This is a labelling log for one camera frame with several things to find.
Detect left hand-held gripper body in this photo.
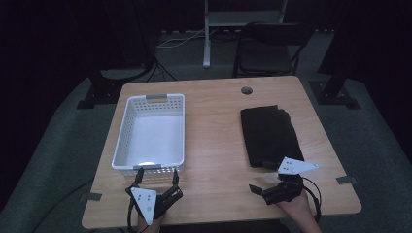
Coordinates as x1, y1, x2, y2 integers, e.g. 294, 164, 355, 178
125, 184, 185, 226

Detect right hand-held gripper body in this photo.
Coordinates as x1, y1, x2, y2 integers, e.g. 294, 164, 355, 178
261, 156, 320, 206

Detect black cloth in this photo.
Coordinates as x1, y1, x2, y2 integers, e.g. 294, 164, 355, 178
239, 104, 306, 170

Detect white perforated plastic basket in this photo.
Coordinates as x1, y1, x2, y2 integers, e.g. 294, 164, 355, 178
111, 92, 187, 177

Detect person's right hand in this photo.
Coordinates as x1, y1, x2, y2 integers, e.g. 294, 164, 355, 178
279, 189, 315, 225

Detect person's left hand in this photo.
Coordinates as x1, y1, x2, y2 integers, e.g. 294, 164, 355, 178
137, 212, 167, 233

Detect grey tape strip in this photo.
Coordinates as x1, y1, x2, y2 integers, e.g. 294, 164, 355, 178
79, 191, 103, 203
335, 175, 359, 185

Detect black stand base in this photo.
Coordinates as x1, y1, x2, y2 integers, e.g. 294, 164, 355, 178
76, 63, 155, 111
308, 0, 362, 111

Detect black tripod legs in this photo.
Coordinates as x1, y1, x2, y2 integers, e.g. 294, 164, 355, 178
145, 57, 179, 83

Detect black folding chair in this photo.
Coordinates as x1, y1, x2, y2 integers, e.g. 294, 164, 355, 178
231, 20, 313, 80

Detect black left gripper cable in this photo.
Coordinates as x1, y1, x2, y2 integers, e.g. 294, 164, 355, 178
126, 195, 138, 233

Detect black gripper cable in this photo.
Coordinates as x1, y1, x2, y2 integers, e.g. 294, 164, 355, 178
126, 195, 138, 233
301, 176, 323, 224

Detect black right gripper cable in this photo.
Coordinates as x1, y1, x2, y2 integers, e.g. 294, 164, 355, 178
301, 176, 323, 224

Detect black floor cable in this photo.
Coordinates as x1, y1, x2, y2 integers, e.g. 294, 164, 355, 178
31, 179, 95, 233

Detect white floor cable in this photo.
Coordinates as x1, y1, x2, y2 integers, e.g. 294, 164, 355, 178
155, 28, 208, 50

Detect white metal desk frame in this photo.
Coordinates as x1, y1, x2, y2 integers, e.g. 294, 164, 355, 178
202, 0, 290, 69

